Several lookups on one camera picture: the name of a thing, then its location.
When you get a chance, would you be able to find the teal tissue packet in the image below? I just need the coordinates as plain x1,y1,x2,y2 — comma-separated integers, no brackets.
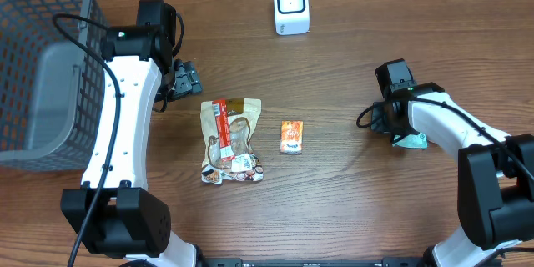
392,133,428,149

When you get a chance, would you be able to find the beige snack pouch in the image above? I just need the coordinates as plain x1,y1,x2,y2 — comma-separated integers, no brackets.
200,98,264,184

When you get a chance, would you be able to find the orange small packet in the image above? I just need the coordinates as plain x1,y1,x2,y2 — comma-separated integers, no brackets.
280,120,304,154

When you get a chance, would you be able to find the red candy bar wrapper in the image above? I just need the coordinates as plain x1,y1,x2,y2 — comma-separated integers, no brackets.
212,99,235,162

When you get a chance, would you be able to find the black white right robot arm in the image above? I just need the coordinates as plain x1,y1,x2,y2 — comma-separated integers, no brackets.
366,59,533,266

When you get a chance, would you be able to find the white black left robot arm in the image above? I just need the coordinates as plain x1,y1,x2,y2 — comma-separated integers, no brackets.
60,0,206,267

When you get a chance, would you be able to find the white barcode scanner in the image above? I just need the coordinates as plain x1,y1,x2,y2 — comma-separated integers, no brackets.
274,0,310,36

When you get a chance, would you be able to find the grey plastic mesh basket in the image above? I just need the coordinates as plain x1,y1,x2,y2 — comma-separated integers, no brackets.
1,0,106,172

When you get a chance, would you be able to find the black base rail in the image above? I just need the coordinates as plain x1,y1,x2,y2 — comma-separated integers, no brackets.
195,257,425,267

